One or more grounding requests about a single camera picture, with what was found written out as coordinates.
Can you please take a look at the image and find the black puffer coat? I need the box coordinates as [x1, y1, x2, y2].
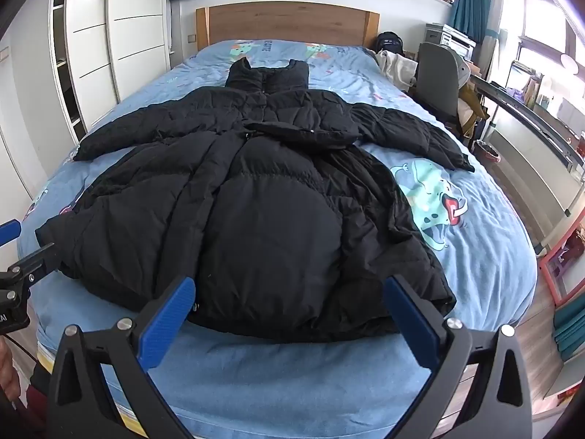
[35, 59, 476, 344]

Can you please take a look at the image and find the teal curtain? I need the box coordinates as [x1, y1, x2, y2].
[450, 0, 506, 56]

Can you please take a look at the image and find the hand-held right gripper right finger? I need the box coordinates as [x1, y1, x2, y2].
[383, 274, 533, 439]

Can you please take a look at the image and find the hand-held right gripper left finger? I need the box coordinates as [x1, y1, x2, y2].
[46, 277, 197, 439]

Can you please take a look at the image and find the stack of teal mats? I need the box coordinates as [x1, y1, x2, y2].
[553, 306, 585, 362]

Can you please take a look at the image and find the blue printed bedsheet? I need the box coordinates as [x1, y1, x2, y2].
[17, 39, 540, 439]

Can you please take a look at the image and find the wooden bed headboard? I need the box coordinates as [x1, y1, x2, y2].
[196, 2, 381, 52]

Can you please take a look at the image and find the white wardrobe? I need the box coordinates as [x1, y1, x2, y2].
[0, 0, 172, 220]

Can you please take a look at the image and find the red frame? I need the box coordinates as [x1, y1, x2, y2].
[538, 229, 585, 305]

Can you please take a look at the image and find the white cloth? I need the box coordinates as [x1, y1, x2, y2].
[377, 50, 418, 92]

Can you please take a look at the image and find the yellow cloth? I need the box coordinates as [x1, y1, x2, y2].
[458, 86, 486, 139]

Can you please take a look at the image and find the white printer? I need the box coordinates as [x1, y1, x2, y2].
[425, 23, 476, 58]

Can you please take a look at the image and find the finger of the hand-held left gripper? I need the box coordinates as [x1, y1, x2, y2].
[0, 221, 23, 244]
[8, 241, 58, 285]

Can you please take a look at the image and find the red waste bin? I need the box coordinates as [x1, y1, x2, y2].
[474, 139, 501, 163]

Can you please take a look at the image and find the grey chair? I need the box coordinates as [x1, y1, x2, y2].
[414, 42, 471, 120]

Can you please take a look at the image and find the black backpack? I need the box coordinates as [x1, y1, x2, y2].
[375, 32, 405, 53]

